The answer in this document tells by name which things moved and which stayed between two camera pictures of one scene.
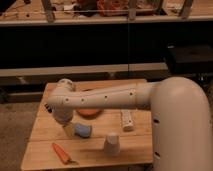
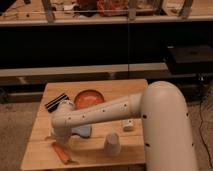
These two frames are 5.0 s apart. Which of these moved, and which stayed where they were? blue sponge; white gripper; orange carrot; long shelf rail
Moved: white gripper
Stayed: orange carrot; long shelf rail; blue sponge
